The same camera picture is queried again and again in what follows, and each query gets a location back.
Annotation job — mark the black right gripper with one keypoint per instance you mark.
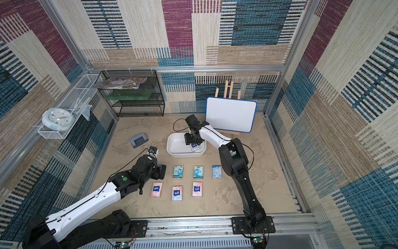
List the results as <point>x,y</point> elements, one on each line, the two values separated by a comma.
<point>191,139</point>

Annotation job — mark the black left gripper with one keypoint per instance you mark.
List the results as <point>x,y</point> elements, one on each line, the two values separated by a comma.
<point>157,175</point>

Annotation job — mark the pink blue tissue pack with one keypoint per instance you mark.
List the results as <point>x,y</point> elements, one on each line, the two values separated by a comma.
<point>177,193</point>
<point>194,147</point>

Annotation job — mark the teal cartoon tissue pack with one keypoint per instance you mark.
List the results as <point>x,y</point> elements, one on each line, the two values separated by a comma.
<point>178,172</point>
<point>198,172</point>

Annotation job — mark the blue striped tissue pack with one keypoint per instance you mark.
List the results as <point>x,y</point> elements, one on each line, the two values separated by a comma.
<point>216,172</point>

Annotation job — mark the pink white tissue pack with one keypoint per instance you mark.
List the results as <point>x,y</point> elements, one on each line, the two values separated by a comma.
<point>197,190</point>

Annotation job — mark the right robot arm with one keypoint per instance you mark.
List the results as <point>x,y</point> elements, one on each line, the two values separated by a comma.
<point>234,162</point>

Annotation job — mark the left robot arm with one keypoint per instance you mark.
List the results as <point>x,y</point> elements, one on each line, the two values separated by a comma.
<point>68,229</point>

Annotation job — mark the white plastic storage box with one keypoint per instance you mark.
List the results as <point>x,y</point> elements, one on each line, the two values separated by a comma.
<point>177,147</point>

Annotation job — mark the blue grey hole punch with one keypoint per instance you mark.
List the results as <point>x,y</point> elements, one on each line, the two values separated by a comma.
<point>138,140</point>

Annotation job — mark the blue framed whiteboard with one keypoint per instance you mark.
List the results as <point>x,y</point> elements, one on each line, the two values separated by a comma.
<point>230,114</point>

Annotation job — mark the green board on shelf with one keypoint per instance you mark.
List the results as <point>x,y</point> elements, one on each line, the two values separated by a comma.
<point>128,95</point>

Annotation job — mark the colourful magazine on shelf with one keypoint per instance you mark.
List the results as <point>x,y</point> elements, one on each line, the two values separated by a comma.
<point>121,83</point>

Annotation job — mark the white round clock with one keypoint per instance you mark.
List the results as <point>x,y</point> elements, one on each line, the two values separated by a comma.
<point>58,119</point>

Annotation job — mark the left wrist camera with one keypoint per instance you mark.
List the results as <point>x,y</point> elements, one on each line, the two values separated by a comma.
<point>153,151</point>

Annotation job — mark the black wire mesh shelf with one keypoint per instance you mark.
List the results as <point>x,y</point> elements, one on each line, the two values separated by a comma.
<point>155,106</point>

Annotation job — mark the white wire wall basket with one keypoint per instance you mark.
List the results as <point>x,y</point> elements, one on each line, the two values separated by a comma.
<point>77,102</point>

